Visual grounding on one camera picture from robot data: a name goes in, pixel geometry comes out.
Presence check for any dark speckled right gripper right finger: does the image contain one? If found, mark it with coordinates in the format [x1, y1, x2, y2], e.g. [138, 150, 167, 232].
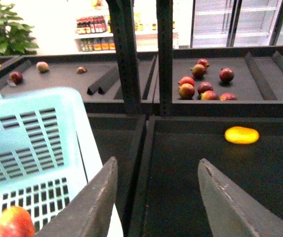
[198, 159, 283, 237]

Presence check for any grey felt right gripper left finger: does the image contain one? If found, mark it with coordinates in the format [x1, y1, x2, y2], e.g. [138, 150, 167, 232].
[36, 157, 118, 237]

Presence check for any red yellow mango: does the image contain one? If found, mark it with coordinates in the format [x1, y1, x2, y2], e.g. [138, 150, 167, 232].
[0, 206, 36, 237]

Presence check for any light teal plastic basket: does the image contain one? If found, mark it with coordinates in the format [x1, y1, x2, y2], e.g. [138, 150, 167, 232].
[0, 87, 123, 237]

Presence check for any yellow mango in tray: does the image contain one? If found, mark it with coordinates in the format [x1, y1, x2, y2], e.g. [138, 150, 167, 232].
[224, 126, 260, 145]

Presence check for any dark wooden display stand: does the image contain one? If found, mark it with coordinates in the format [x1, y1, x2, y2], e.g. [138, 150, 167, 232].
[0, 0, 283, 237]

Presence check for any pile of red apples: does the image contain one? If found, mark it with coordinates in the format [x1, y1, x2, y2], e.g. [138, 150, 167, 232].
[178, 58, 238, 101]

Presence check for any green pink peach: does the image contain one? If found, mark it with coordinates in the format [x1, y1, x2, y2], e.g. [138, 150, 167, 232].
[36, 61, 49, 73]

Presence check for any dark red peach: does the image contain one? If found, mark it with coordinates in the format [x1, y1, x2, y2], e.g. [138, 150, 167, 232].
[9, 71, 23, 84]

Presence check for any shelf of bottles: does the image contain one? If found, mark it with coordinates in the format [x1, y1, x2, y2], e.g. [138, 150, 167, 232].
[74, 9, 179, 53]

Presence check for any glass door fridge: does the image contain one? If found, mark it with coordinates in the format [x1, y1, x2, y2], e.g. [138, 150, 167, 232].
[190, 0, 283, 48]

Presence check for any green potted plant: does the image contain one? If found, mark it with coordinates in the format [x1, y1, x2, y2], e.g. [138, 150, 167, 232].
[0, 1, 39, 56]

